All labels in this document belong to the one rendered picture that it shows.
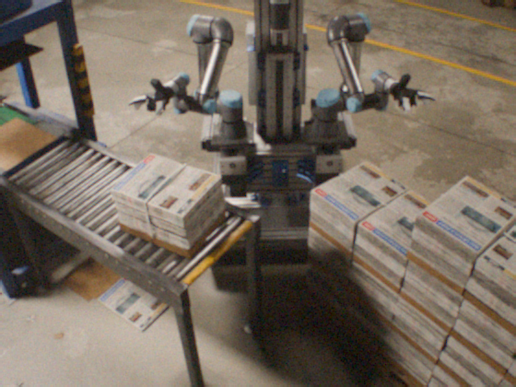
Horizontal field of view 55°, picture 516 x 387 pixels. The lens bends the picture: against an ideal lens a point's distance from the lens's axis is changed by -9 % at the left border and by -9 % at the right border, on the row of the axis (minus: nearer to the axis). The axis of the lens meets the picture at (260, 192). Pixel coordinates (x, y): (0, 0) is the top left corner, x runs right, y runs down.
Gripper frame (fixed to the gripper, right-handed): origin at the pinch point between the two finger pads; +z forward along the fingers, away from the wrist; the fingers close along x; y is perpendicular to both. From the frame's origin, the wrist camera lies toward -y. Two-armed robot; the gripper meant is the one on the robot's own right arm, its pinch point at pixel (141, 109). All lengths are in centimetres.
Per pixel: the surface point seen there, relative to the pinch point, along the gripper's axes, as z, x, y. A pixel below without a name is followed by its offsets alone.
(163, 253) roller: 34, -33, 40
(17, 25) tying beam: -9, 85, -17
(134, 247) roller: 37, -19, 42
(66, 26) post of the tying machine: -38, 79, -5
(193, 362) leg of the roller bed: 50, -57, 85
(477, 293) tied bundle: 15, -154, 12
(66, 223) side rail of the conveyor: 38, 18, 46
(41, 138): -12, 82, 55
